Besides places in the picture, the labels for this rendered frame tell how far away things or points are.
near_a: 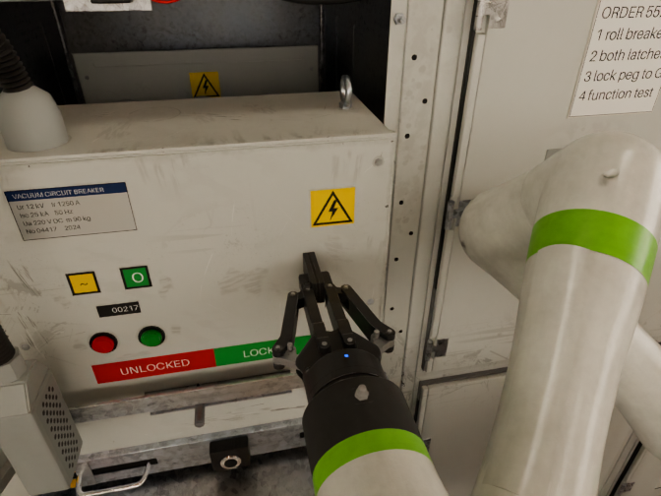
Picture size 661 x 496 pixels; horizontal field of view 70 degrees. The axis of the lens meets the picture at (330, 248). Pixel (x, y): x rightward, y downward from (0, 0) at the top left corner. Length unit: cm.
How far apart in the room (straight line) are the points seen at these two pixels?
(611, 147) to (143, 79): 105
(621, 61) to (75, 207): 75
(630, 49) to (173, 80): 96
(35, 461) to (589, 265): 64
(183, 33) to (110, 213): 92
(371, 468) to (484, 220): 40
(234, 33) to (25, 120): 92
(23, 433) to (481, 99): 71
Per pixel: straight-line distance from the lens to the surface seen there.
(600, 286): 49
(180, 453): 84
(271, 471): 86
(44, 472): 71
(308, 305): 52
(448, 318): 92
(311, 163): 55
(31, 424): 64
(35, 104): 59
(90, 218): 59
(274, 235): 58
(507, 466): 44
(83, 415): 73
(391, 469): 35
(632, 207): 53
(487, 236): 66
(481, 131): 75
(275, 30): 144
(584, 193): 53
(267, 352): 70
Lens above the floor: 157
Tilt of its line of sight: 32 degrees down
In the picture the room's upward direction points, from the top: straight up
